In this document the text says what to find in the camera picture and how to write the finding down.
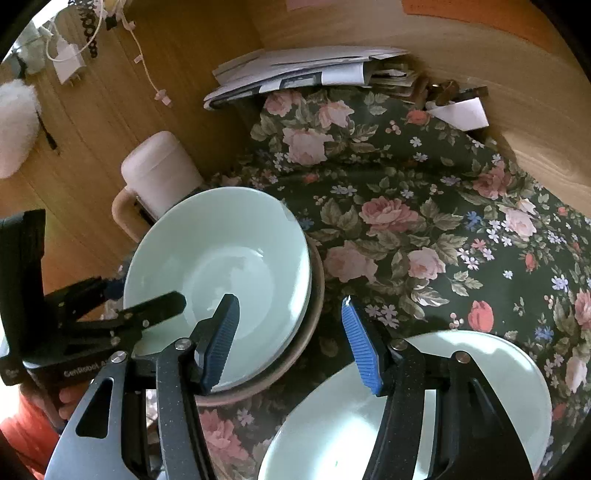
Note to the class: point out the white charger plug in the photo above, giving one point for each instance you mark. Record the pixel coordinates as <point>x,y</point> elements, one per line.
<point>67,64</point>

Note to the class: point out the person's left hand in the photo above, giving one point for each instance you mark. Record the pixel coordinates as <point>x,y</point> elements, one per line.
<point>69,401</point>

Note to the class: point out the pink mug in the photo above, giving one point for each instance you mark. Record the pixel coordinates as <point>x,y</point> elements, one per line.
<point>157,170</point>

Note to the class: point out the white fluffy headband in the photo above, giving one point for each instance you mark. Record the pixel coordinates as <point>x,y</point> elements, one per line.
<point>32,55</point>

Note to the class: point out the white folded card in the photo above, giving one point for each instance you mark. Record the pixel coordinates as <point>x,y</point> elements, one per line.
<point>461,113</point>

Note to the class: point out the white plate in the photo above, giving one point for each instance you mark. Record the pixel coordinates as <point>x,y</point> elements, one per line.
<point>489,383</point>

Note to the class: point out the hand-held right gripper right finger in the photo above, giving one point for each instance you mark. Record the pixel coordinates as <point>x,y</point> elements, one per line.
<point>364,350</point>

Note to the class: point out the orange sticky note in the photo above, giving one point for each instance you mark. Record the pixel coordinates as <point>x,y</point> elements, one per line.
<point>461,18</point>

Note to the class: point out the wooden desk hutch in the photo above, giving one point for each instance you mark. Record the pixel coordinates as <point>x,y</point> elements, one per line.
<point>531,115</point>

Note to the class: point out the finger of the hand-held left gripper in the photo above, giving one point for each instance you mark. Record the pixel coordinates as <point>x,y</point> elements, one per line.
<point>152,307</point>
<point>83,293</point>

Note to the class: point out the floral tablecloth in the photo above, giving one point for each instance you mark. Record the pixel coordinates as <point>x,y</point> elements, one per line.
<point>415,161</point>

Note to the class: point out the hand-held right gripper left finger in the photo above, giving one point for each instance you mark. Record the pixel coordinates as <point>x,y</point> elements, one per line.
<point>221,341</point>

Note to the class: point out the white fluffy pompom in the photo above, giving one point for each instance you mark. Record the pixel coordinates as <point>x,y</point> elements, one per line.
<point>16,124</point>

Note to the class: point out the stack of white papers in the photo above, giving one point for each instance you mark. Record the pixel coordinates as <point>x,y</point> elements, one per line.
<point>300,64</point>

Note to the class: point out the black lace headband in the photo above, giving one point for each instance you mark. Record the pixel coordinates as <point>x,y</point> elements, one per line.
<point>88,27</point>

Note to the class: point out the brown plate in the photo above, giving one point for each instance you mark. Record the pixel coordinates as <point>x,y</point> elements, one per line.
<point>317,286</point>

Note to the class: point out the mint green plate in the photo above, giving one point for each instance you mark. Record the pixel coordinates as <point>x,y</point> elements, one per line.
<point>221,240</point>

